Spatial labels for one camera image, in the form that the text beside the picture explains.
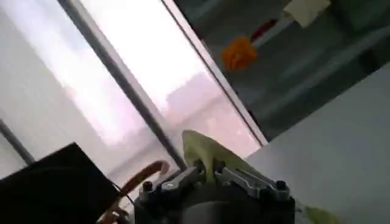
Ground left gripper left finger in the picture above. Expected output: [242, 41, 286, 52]
[141, 166, 205, 197]

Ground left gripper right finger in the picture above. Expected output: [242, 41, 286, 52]
[214, 166, 291, 201]

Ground green t-shirt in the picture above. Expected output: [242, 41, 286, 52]
[182, 130, 339, 224]

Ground brown wooden chair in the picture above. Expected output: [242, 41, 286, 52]
[96, 160, 171, 224]

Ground grey metal shelf with cloths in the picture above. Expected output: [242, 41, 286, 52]
[172, 0, 390, 142]

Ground black monitor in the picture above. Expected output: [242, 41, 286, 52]
[0, 142, 120, 224]

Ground grey window frame post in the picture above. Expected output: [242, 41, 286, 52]
[57, 0, 188, 171]

